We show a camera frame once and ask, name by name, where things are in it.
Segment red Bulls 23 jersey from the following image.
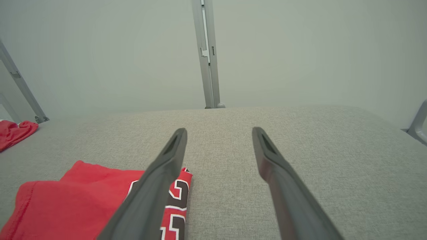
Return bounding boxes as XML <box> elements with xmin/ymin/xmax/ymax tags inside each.
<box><xmin>0</xmin><ymin>120</ymin><xmax>39</xmax><ymax>152</ymax></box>

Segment red jersey with white sleeves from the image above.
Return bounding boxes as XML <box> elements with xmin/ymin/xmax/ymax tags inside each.
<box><xmin>0</xmin><ymin>160</ymin><xmax>193</xmax><ymax>240</ymax></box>

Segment grey metal frame post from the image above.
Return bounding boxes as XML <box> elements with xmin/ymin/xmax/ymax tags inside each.
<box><xmin>191</xmin><ymin>0</ymin><xmax>226</xmax><ymax>109</ymax></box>

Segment grey metal frame corner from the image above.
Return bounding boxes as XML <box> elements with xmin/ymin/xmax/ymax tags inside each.
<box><xmin>401</xmin><ymin>99</ymin><xmax>427</xmax><ymax>147</ymax></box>

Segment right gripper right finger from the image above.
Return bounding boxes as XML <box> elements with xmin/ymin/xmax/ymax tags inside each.
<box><xmin>252</xmin><ymin>127</ymin><xmax>344</xmax><ymax>240</ymax></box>

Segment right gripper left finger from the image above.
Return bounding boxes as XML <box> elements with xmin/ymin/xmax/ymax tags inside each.
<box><xmin>97</xmin><ymin>128</ymin><xmax>188</xmax><ymax>240</ymax></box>

